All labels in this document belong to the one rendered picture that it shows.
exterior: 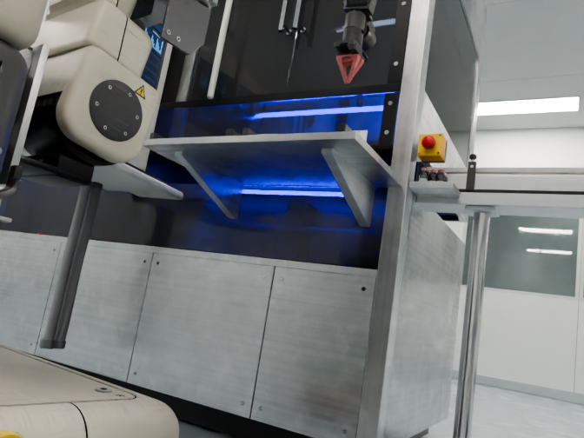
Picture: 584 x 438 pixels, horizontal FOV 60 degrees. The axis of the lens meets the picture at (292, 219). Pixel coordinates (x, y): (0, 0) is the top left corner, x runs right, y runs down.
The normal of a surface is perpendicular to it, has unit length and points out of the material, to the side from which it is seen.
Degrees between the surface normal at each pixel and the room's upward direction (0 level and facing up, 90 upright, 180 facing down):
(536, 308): 90
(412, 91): 90
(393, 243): 90
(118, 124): 90
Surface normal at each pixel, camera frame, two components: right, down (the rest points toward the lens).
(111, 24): 0.81, 0.02
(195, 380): -0.47, -0.23
